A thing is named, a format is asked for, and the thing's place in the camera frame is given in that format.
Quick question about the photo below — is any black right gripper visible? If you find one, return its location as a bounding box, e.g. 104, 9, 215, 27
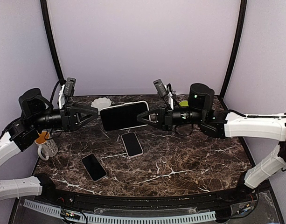
137, 102, 205, 131

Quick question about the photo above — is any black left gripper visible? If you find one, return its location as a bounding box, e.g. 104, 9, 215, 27
31, 102, 98, 133

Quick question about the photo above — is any white phone case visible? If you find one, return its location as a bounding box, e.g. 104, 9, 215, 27
99, 100, 150, 132

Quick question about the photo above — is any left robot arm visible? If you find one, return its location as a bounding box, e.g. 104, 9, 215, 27
0, 88, 98, 203

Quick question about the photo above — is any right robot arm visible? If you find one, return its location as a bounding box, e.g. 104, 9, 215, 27
137, 79, 286, 203

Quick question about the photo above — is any left phone in clear case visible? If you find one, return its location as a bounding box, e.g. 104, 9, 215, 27
81, 154, 107, 182

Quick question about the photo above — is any white scalloped bowl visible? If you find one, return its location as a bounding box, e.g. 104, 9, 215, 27
91, 97, 112, 111

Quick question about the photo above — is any green bowl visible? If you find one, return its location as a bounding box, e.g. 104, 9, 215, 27
179, 100, 189, 108

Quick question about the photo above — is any white patterned mug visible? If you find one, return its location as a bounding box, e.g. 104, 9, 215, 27
35, 131, 58, 161

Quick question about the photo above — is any small circuit board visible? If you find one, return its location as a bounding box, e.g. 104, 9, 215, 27
60, 210, 81, 221

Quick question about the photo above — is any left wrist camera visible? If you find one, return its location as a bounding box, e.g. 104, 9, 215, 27
58, 77, 76, 109

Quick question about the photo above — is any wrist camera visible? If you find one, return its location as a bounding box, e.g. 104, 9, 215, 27
58, 77, 76, 109
153, 79, 174, 110

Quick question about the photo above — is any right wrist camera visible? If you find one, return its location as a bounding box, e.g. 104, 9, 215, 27
153, 79, 174, 110

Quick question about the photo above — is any white slotted cable duct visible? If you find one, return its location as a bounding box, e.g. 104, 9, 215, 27
23, 199, 216, 224

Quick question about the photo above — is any black front rail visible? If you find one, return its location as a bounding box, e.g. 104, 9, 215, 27
35, 189, 257, 211

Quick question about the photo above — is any left black frame post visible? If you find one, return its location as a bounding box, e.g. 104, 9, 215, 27
40, 0, 65, 84

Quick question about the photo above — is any black frame post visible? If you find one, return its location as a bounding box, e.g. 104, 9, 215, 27
40, 0, 65, 84
219, 0, 248, 100

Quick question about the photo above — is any right black frame post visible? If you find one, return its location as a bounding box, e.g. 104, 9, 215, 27
219, 0, 248, 100

